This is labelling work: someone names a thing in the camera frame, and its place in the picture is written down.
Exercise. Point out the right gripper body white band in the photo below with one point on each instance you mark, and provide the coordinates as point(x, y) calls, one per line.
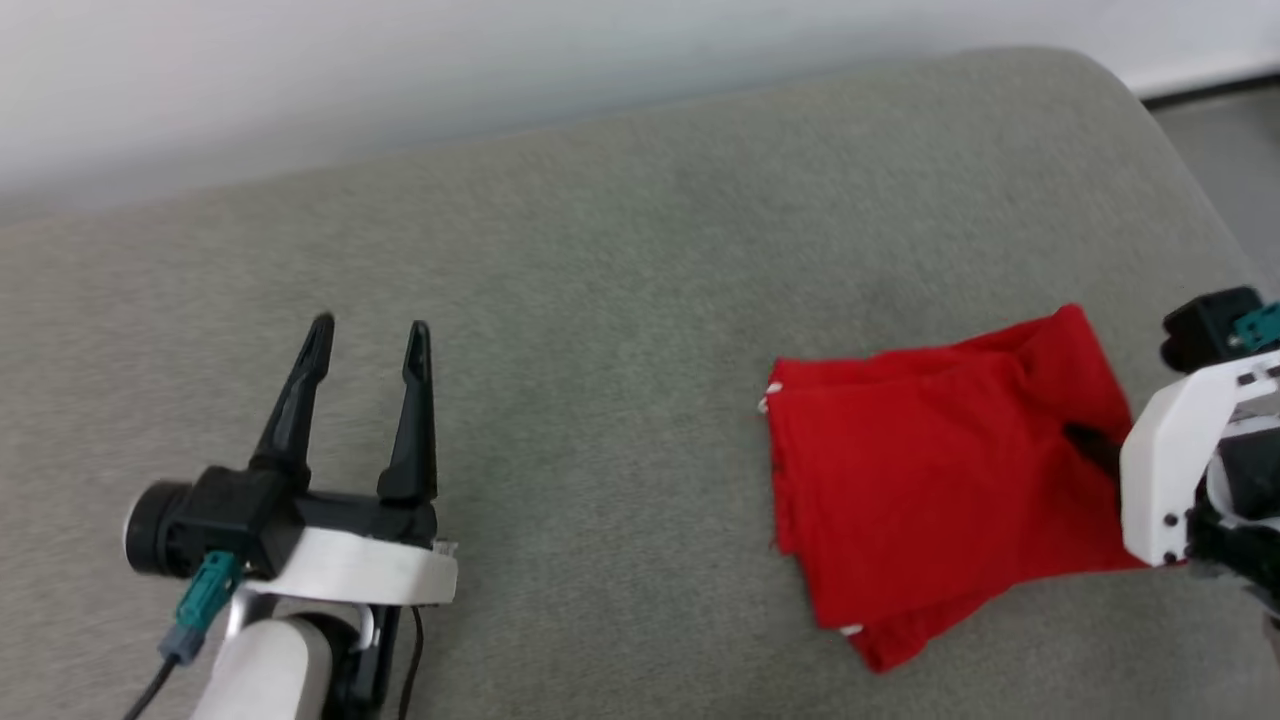
point(1160, 470)

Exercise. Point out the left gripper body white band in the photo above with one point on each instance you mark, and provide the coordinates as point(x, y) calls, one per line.
point(360, 565)

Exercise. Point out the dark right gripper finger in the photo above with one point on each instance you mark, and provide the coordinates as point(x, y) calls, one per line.
point(1095, 448)

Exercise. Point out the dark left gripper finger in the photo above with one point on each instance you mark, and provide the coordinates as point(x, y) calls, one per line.
point(412, 430)
point(292, 420)

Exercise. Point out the red and white shirt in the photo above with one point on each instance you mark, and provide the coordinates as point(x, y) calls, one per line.
point(930, 480)

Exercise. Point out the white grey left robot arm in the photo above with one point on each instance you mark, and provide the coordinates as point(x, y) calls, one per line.
point(270, 670)

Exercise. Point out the grey fabric sofa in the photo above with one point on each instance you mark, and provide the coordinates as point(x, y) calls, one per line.
point(600, 300)

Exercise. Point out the dark baseboard strip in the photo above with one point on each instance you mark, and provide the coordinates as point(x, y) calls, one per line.
point(1210, 90)

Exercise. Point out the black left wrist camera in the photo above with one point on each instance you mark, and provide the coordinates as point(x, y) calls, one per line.
point(230, 515)

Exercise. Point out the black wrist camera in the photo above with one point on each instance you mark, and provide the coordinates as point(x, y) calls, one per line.
point(1205, 325)
point(230, 515)

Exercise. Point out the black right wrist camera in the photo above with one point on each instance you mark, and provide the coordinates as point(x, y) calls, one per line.
point(1205, 325)

